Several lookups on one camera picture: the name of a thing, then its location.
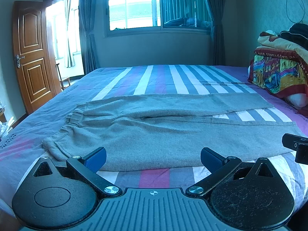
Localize grey sweatpants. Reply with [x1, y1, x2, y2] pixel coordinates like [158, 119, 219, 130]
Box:
[42, 93, 302, 171]

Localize white pillow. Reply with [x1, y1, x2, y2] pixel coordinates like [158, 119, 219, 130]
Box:
[285, 93, 308, 109]

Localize striped bed sheet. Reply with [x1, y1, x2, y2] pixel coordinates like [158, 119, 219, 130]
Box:
[1, 65, 307, 215]

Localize colourful folded blanket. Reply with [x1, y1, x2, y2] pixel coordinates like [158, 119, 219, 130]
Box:
[248, 32, 307, 98]

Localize wooden chair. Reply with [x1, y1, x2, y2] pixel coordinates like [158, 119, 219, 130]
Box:
[56, 63, 71, 90]

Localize wooden side shelf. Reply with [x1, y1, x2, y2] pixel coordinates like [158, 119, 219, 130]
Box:
[0, 103, 15, 140]

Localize wooden door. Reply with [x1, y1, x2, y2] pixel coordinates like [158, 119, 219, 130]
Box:
[12, 1, 62, 114]

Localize black garment on blanket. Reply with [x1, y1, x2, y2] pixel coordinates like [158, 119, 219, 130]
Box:
[279, 23, 308, 50]

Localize dark blue right curtain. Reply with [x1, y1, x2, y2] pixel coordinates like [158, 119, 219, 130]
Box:
[205, 0, 226, 65]

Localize dark blue curtain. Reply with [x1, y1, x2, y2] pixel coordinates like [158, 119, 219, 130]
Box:
[205, 0, 226, 65]
[78, 0, 98, 74]

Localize dark blue left curtain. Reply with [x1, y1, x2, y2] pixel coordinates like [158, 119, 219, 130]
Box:
[78, 0, 98, 74]

